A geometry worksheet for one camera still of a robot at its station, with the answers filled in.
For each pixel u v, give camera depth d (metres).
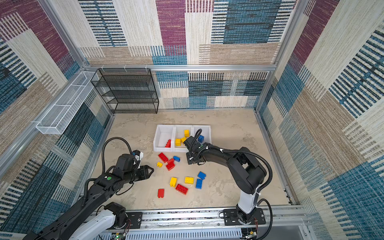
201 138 1.01
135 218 0.75
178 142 0.97
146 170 0.74
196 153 0.67
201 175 0.87
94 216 0.59
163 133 1.05
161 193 0.82
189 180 0.85
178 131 1.04
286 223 0.74
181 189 0.83
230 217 0.73
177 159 0.93
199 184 0.83
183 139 0.99
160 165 0.91
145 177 0.70
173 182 0.83
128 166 0.64
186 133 1.01
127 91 1.09
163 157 0.94
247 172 0.48
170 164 0.91
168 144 0.98
